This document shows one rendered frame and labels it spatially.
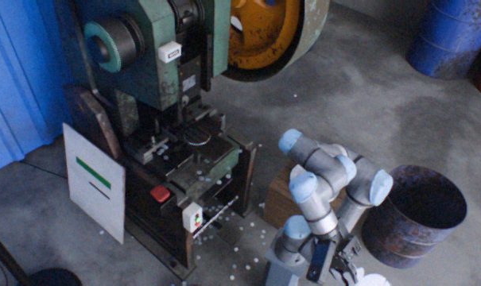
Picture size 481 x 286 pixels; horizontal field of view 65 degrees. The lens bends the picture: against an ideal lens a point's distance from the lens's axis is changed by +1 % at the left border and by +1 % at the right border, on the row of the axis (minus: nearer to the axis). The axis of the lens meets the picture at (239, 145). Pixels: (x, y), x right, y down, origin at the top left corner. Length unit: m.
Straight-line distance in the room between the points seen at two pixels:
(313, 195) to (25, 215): 2.03
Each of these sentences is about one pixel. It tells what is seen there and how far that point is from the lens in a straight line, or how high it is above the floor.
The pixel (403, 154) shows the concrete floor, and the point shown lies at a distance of 3.14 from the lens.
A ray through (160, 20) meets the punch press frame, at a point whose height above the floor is 1.43.
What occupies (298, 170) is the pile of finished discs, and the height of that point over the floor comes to 0.37.
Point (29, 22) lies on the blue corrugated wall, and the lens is 2.57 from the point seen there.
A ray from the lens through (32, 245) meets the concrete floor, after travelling 2.54.
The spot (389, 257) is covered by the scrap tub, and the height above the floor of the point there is 0.10.
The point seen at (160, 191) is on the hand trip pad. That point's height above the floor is 0.76.
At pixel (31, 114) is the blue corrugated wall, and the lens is 2.81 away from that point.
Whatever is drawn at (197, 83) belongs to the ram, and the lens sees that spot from 1.66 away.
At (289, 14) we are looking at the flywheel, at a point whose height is 1.34.
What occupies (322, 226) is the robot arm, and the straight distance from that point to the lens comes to 1.00.
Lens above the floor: 2.05
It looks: 47 degrees down
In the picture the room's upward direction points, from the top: 6 degrees clockwise
